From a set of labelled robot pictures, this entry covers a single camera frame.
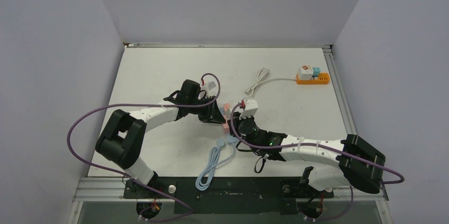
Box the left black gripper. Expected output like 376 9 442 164
188 96 224 124

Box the pink blue power strip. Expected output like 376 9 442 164
220 107 238 145

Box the small pink plug adapter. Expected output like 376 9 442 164
223 103 230 111

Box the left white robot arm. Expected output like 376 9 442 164
95 79 225 198

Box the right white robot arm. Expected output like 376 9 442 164
227 112 385 196

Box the teal plug adapter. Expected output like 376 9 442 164
312 67 321 77

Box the white cube adapter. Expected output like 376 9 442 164
297 65 313 80

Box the orange power strip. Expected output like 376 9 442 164
295 73 330 85

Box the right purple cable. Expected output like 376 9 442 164
229 103 405 222

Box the purple cable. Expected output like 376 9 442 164
229 103 405 222
66 73 222 223

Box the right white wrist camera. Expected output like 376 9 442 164
239 97 258 119

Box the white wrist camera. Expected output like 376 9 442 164
201 82 217 94
239 97 258 119

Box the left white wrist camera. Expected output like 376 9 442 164
201 82 217 94

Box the white power cord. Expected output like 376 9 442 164
245 68 298 97

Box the light blue power cord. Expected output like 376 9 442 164
195 138 236 192

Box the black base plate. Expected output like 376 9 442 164
123 177 334 214

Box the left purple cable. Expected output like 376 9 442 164
66 73 222 223

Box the aluminium frame rail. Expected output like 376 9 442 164
322 46 357 135

